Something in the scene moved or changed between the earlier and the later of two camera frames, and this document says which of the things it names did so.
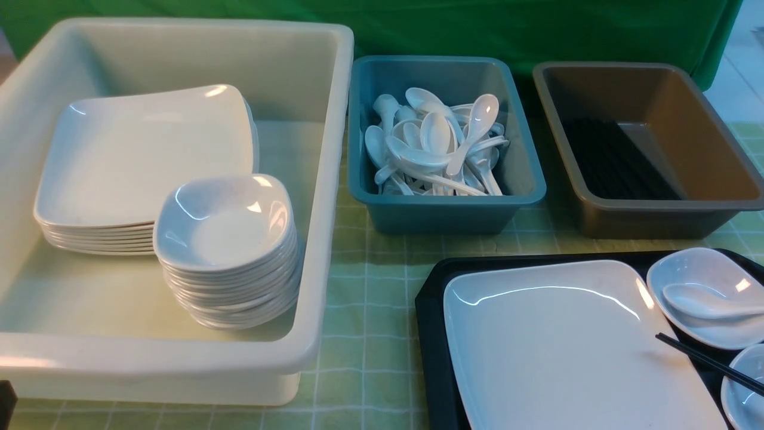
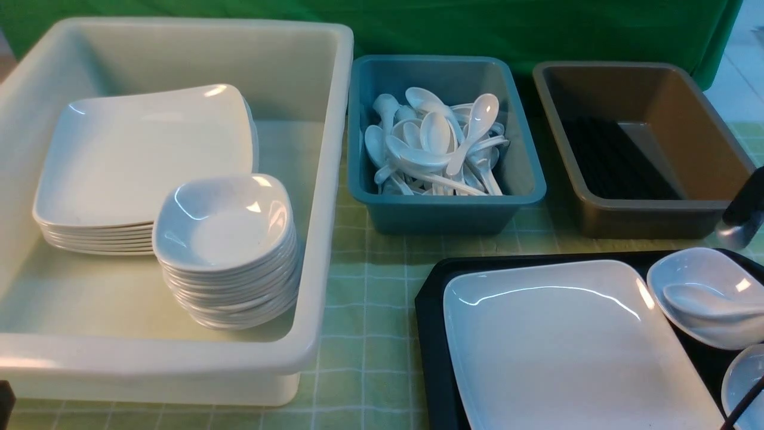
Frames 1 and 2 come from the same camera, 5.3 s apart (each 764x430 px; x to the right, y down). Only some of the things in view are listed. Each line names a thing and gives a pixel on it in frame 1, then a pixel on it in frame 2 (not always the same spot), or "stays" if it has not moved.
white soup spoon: (701, 301) stays
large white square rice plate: (569, 346) stays
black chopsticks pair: (714, 365) -> (727, 424)
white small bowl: (742, 408) stays
